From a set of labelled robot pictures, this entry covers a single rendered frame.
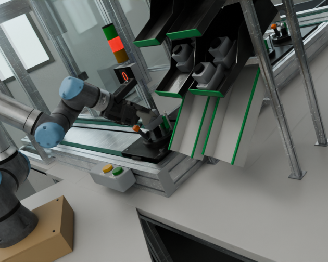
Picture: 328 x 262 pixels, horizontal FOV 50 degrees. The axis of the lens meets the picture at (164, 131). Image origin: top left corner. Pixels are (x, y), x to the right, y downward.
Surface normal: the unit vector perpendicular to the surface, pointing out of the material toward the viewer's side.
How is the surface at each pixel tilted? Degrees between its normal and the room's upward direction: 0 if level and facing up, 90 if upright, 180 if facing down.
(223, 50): 90
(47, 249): 90
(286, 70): 90
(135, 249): 0
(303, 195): 0
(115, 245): 0
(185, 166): 90
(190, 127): 45
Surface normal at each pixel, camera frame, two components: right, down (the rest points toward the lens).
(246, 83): -0.81, -0.23
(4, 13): 0.64, 0.06
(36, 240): -0.37, -0.85
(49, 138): -0.03, 0.41
